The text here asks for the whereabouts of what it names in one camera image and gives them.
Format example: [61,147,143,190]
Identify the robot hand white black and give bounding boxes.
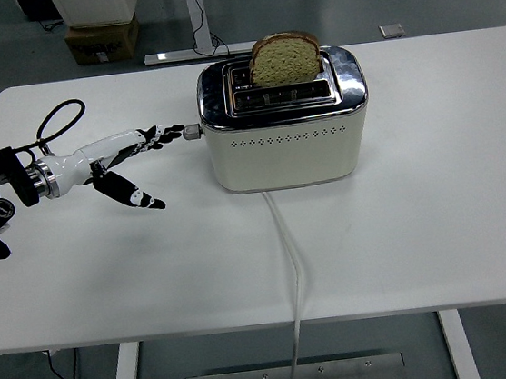
[45,121,195,222]

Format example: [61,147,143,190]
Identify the cream and chrome toaster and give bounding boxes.
[174,42,379,201]

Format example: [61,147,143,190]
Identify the brown cardboard box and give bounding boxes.
[61,13,144,68]

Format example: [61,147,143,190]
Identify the white plastic container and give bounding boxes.
[47,0,142,33]

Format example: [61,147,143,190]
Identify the black box on floor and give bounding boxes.
[15,0,64,25]

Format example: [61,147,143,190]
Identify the white desk leg with foot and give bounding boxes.
[136,0,257,68]

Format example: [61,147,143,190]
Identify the brown bread slice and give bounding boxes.
[243,26,324,90]

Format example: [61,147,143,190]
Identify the small grey floor plate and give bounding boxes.
[378,22,406,40]

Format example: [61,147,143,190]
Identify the black cable at desk leg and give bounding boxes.
[187,0,233,61]

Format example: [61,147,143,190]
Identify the white toaster power cable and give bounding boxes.
[260,185,321,379]

